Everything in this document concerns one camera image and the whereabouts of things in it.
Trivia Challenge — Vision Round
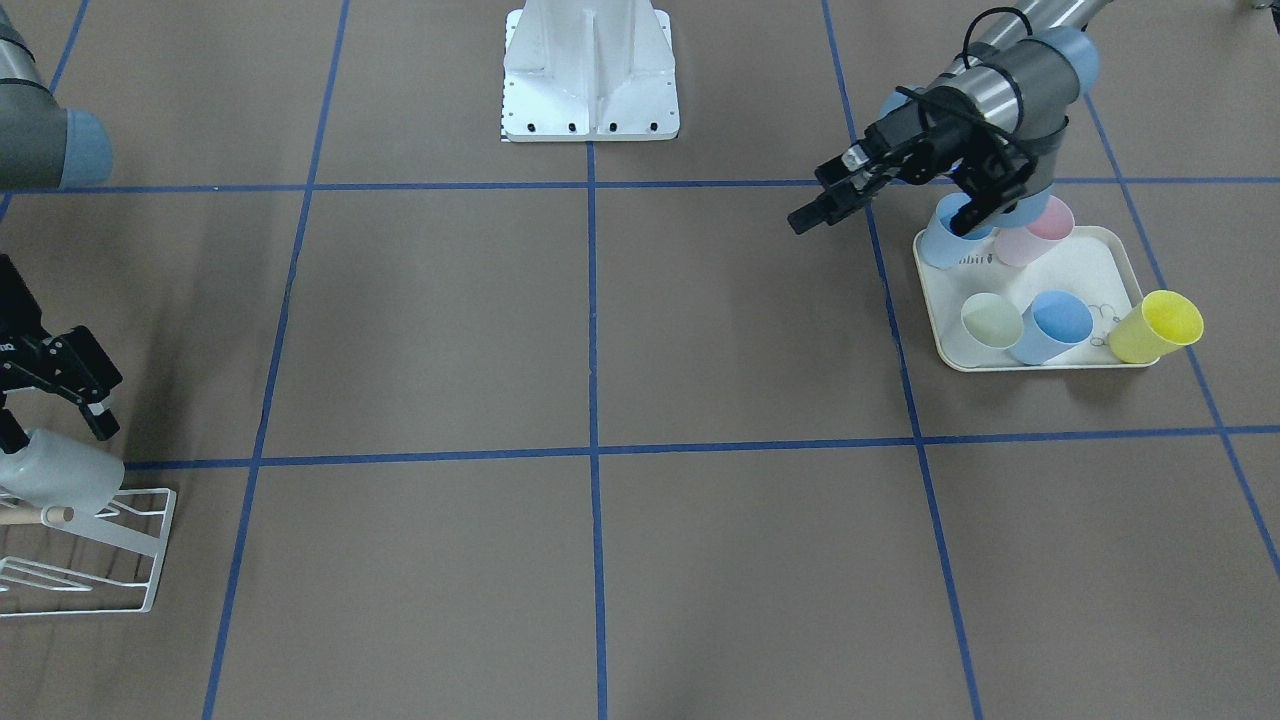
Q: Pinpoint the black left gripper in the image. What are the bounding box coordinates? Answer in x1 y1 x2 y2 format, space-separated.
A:
787 90 1041 240

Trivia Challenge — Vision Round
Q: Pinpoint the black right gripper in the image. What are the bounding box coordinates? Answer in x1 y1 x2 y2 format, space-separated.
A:
0 255 123 455

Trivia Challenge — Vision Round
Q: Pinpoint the grey plastic cup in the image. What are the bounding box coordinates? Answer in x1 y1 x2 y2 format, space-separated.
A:
1 429 125 515

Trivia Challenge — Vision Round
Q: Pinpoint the pink plastic cup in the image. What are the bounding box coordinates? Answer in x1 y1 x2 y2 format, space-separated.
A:
993 195 1076 266

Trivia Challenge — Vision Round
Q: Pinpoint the yellow plastic cup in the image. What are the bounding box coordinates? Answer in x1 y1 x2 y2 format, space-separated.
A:
1107 290 1204 365

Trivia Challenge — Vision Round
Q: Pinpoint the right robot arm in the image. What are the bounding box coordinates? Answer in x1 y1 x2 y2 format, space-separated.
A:
1 12 123 441

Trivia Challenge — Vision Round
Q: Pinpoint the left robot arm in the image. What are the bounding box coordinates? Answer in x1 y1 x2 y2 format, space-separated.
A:
788 1 1103 236

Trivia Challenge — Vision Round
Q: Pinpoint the pale green plastic cup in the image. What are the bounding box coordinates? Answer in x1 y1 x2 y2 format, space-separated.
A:
960 292 1024 351

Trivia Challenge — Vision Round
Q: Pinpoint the light blue plastic cup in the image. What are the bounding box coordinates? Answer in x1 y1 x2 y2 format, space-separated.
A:
1009 290 1094 366

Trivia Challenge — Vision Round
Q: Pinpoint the cream plastic tray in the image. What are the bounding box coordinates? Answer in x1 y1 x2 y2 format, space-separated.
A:
913 225 1161 373

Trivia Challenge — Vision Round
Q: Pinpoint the white wire cup rack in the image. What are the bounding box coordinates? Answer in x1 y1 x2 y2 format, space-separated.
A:
1 488 178 619

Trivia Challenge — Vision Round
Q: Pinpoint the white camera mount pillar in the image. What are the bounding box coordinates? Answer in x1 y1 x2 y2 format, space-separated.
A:
500 1 681 143

